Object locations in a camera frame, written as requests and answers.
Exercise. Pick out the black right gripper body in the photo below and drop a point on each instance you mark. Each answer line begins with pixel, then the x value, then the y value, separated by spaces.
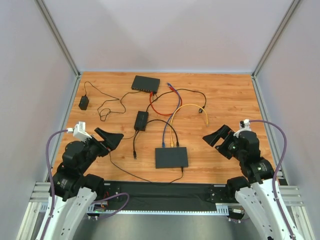
pixel 225 144

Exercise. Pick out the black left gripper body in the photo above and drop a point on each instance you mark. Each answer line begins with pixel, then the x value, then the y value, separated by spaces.
pixel 102 144

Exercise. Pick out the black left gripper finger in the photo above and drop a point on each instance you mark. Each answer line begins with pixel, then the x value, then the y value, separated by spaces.
pixel 113 140
pixel 106 136

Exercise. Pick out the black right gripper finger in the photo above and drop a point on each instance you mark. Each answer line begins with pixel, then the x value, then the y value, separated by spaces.
pixel 222 132
pixel 212 139

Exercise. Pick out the black network switch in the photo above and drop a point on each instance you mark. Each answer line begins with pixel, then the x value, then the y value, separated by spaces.
pixel 145 84
pixel 171 157

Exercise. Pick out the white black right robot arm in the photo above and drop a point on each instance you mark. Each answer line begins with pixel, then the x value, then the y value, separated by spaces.
pixel 260 180

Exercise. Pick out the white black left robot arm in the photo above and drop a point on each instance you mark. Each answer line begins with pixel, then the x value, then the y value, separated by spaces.
pixel 72 180

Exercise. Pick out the small black middle box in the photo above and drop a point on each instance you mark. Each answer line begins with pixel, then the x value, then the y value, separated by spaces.
pixel 141 121

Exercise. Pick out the black power adapter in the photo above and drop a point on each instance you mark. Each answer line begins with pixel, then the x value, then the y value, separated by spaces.
pixel 83 103

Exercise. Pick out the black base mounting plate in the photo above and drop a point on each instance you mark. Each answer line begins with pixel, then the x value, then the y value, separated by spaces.
pixel 165 197

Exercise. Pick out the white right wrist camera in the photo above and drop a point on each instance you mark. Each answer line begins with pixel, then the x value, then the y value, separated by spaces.
pixel 244 125

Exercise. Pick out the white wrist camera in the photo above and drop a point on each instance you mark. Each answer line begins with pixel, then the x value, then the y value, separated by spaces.
pixel 79 131
pixel 244 125

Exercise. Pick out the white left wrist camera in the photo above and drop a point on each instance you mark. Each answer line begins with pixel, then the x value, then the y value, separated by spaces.
pixel 79 131

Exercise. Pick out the aluminium front frame rail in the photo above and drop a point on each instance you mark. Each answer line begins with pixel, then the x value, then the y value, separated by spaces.
pixel 39 201

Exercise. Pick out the right aluminium frame post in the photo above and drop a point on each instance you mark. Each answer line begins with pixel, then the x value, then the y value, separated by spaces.
pixel 276 36

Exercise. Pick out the aluminium frame post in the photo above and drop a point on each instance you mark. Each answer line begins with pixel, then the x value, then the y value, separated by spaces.
pixel 276 36
pixel 56 34

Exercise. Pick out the left aluminium frame post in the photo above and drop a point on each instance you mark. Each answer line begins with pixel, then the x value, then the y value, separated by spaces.
pixel 56 34

